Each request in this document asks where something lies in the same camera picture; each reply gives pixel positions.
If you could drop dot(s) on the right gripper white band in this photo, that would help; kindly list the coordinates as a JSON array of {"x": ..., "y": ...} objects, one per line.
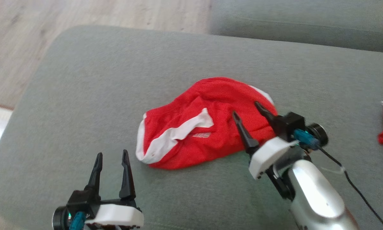
[{"x": 268, "y": 153}]

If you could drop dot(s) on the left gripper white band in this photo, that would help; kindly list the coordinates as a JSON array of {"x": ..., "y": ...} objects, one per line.
[{"x": 118, "y": 215}]

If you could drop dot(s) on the red white shorts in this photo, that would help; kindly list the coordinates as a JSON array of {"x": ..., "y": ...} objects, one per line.
[{"x": 210, "y": 95}]

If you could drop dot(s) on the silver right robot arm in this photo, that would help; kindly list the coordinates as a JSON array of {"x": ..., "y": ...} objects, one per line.
[{"x": 313, "y": 195}]

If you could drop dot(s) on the large grey sofa seat cushion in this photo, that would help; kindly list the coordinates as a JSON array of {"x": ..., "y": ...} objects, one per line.
[{"x": 114, "y": 95}]

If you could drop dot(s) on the small grey sofa seat cushion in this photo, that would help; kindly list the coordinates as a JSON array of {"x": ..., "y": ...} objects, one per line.
[{"x": 306, "y": 19}]

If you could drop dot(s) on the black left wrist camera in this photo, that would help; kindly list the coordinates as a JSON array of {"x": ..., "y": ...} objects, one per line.
[{"x": 79, "y": 201}]

